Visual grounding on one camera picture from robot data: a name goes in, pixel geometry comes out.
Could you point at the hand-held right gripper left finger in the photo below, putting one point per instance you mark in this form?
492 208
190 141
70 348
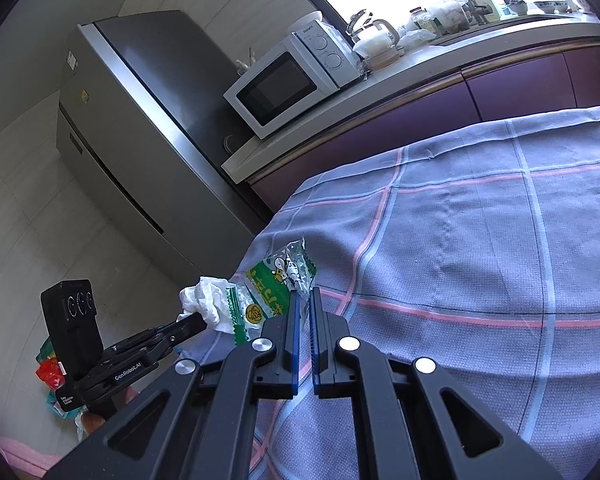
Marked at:
295 350

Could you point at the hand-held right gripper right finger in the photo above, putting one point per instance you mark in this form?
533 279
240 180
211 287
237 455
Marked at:
316 350

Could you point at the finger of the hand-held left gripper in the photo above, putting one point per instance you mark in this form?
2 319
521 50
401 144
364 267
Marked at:
182 332

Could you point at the white tissue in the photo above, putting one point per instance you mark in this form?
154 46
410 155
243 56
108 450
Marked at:
210 300

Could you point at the trash wrappers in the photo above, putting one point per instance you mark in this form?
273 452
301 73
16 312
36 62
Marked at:
49 374

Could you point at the green snack packet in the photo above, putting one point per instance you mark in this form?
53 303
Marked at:
265 285

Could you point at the plaid purple tablecloth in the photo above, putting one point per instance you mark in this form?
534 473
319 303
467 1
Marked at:
480 235

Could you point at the grey refrigerator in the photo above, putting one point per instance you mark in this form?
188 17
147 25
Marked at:
130 135

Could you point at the white microwave oven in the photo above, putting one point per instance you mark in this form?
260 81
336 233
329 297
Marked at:
280 85

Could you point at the kitchen counter with purple cabinets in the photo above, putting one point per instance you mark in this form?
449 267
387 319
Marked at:
430 105

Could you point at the plastic food container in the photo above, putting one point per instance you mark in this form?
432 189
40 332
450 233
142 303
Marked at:
382 59

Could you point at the glass teapot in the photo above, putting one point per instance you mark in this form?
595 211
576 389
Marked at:
375 35

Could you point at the white plastic bag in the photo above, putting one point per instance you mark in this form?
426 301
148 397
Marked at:
416 40

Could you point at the glass jar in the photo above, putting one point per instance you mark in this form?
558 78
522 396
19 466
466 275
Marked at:
421 20

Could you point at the clear food container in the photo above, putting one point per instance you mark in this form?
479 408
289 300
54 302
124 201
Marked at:
450 15

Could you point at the small blue bowl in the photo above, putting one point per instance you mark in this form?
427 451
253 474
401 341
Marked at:
516 4

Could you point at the patterned ceramic bowl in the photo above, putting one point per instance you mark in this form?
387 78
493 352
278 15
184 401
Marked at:
550 2

